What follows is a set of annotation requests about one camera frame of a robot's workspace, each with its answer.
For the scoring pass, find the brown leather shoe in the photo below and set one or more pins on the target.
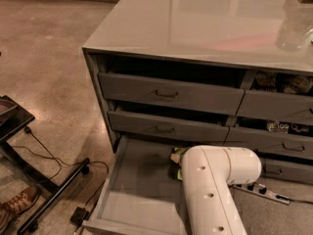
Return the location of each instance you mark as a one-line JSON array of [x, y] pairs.
[[17, 205]]

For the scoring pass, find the black power adapter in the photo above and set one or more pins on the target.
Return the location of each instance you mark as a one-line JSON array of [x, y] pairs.
[[79, 216]]

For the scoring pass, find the top right grey drawer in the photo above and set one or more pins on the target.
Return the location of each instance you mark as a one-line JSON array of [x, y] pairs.
[[277, 106]]

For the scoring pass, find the bottom right grey drawer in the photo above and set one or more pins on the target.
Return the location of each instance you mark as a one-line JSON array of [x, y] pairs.
[[301, 173]]

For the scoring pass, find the top left grey drawer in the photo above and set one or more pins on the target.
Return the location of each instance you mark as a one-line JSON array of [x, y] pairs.
[[171, 93]]

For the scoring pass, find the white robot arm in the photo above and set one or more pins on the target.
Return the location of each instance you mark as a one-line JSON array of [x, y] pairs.
[[207, 172]]

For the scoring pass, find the snack bags in middle drawer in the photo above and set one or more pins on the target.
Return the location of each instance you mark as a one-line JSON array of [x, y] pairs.
[[285, 127]]

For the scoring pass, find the grey drawer cabinet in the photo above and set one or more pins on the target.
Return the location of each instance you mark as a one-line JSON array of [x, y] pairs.
[[217, 42]]

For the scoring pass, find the middle right grey drawer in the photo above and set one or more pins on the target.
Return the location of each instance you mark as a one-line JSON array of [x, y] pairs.
[[271, 142]]

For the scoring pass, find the black cart frame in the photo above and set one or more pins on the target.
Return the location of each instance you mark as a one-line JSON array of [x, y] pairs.
[[13, 119]]

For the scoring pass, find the white power strip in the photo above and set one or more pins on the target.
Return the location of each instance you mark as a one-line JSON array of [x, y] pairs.
[[262, 191]]

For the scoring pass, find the middle left grey drawer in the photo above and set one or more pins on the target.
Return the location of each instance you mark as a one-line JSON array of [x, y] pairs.
[[168, 127]]

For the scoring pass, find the green rice chip bag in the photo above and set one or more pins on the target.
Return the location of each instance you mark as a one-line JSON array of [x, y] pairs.
[[177, 174]]

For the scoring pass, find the clear plastic bag on counter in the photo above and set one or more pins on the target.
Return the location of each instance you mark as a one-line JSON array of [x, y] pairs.
[[294, 35]]

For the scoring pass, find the open bottom left drawer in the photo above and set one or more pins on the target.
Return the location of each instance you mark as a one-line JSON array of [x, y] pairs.
[[141, 195]]

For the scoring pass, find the grey drawer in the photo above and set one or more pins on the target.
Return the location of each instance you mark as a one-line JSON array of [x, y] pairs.
[[168, 127], [277, 106], [171, 93], [301, 173], [271, 142]]

